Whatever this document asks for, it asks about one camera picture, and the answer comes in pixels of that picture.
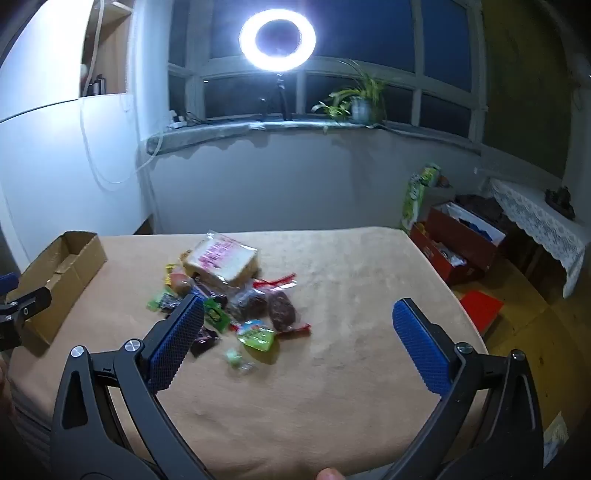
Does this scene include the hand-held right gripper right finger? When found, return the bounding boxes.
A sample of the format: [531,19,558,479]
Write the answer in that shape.
[383,298,541,480]

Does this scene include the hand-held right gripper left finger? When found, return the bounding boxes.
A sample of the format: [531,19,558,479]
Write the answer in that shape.
[51,293,213,480]

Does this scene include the brown chocolate bar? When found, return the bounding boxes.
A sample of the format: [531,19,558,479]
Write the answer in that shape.
[189,325,220,357]

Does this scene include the brown cardboard box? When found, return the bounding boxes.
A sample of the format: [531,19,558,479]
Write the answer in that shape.
[7,231,108,356]

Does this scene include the green dark snack packet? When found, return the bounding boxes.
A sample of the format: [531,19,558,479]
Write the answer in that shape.
[147,291,185,315]

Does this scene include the green yellow snack packet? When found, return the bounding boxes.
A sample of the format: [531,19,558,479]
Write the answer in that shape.
[203,298,232,333]

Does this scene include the small green candy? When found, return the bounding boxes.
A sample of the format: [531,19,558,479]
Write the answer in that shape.
[225,348,254,372]

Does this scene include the orange round snack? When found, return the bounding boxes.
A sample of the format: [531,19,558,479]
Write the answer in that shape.
[171,272,197,296]

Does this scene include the dark cake packet red ends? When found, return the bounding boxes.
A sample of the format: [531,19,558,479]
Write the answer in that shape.
[268,291,311,337]
[228,274,296,321]

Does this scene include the sliced bread packet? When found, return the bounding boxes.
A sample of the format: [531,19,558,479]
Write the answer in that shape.
[182,229,260,284]

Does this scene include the red folder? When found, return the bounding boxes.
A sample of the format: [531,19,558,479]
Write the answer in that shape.
[459,290,505,334]

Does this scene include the low red box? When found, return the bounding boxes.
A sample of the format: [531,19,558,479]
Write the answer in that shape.
[410,222,485,286]

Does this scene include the large red box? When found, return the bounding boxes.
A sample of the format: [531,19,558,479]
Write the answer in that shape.
[425,203,506,273]

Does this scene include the white cabinet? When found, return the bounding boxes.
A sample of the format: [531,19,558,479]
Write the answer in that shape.
[0,0,153,278]

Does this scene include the white green printed bag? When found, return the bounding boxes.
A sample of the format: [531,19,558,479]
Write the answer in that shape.
[542,411,568,467]

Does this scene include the lace covered side table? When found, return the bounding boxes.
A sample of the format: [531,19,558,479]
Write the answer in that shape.
[489,178,586,298]

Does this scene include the dark figurine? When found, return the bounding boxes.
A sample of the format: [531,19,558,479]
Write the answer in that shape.
[545,185,575,220]

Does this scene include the grey windowsill cover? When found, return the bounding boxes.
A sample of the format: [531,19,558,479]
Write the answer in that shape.
[147,117,485,158]

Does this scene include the potted spider plant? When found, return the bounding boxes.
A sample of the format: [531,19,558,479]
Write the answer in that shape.
[311,60,389,125]

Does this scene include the black tripod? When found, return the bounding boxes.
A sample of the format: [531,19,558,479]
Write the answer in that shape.
[259,71,294,123]

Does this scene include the white cable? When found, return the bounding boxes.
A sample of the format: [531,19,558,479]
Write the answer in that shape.
[78,0,164,188]

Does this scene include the white window frame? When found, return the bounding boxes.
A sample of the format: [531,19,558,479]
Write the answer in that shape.
[167,0,488,144]

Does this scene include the white ring light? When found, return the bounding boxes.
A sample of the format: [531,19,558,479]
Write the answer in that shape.
[239,9,317,72]

